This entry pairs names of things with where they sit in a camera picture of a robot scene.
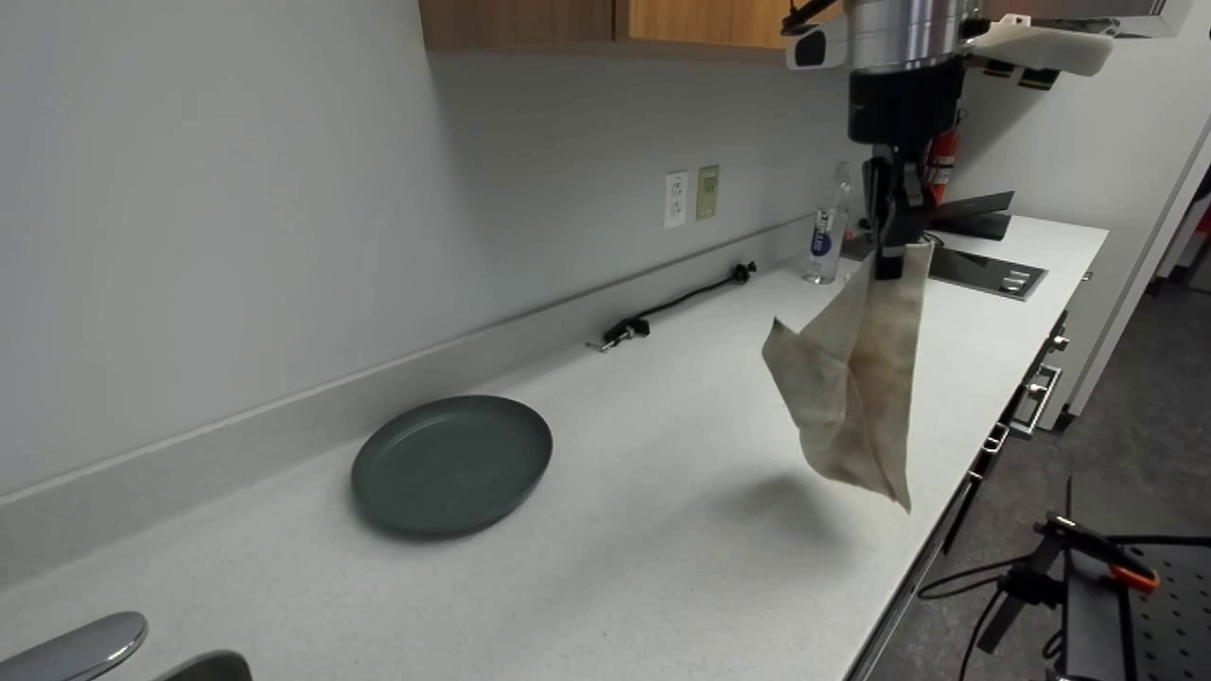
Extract metal drawer handle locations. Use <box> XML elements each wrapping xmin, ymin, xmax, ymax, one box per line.
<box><xmin>1006</xmin><ymin>359</ymin><xmax>1066</xmax><ymax>440</ymax></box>

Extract black perforated board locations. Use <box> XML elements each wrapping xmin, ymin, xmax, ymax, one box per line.
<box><xmin>1064</xmin><ymin>532</ymin><xmax>1211</xmax><ymax>681</ymax></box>

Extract black cord on counter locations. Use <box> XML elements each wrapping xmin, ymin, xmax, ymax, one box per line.
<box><xmin>584</xmin><ymin>257</ymin><xmax>762</xmax><ymax>352</ymax></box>

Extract red fire extinguisher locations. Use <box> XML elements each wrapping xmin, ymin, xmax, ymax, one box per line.
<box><xmin>927</xmin><ymin>123</ymin><xmax>966</xmax><ymax>212</ymax></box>

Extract black angled panel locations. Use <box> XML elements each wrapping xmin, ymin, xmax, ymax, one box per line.
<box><xmin>932</xmin><ymin>184</ymin><xmax>1016</xmax><ymax>246</ymax></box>

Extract orange handled clamp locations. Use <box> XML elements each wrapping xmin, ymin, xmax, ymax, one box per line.
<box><xmin>1033</xmin><ymin>505</ymin><xmax>1165</xmax><ymax>596</ymax></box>

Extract sink basin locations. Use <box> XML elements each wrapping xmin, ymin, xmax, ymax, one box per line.
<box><xmin>153</xmin><ymin>648</ymin><xmax>257</xmax><ymax>681</ymax></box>

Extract black stand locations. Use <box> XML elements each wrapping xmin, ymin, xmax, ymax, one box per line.
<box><xmin>975</xmin><ymin>557</ymin><xmax>1073</xmax><ymax>658</ymax></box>

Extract dark green plate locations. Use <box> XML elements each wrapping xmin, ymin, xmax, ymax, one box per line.
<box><xmin>349</xmin><ymin>392</ymin><xmax>556</xmax><ymax>543</ymax></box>

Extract clear bottle blue label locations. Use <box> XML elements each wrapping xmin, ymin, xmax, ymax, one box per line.
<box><xmin>802</xmin><ymin>161</ymin><xmax>854</xmax><ymax>289</ymax></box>

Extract wooden wall cabinet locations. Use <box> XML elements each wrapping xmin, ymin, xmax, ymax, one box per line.
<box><xmin>415</xmin><ymin>0</ymin><xmax>1073</xmax><ymax>77</ymax></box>

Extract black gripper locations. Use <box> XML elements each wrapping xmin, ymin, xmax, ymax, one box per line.
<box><xmin>843</xmin><ymin>60</ymin><xmax>968</xmax><ymax>282</ymax></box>

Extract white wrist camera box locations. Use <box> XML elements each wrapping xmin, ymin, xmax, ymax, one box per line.
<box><xmin>962</xmin><ymin>21</ymin><xmax>1116</xmax><ymax>94</ymax></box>

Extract black flat board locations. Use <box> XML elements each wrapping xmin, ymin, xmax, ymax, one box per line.
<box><xmin>927</xmin><ymin>237</ymin><xmax>1050</xmax><ymax>302</ymax></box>

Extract beige wall plate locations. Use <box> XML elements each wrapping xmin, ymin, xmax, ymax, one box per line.
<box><xmin>691</xmin><ymin>160</ymin><xmax>724</xmax><ymax>226</ymax></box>

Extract beige kitchen towel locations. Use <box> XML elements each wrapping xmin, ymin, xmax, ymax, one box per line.
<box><xmin>758</xmin><ymin>237</ymin><xmax>939</xmax><ymax>514</ymax></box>

